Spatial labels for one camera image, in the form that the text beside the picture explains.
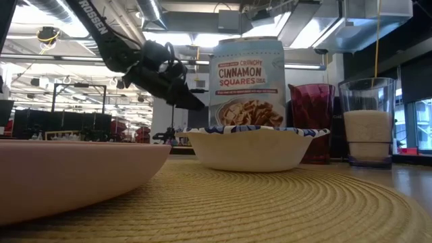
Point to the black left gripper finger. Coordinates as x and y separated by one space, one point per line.
189 101

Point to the cinnamon squares cereal box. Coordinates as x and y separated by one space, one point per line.
248 77

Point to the yellow woven round placemat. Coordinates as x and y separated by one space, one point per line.
236 209

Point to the red plastic tumbler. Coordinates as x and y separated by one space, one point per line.
312 104

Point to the pink round plate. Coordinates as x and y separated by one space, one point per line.
67 175

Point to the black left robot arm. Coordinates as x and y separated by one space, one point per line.
98 30

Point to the blue patterned paper bowl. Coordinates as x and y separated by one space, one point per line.
249 152

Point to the black cabinet row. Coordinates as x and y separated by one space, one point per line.
60 123

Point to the dark monitor screen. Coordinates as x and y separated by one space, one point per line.
5 111

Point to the clear glass of milk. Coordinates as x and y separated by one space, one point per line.
368 128

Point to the silver ceiling hood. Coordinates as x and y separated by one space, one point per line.
364 23

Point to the silver ventilation duct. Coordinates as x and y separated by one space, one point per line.
150 13

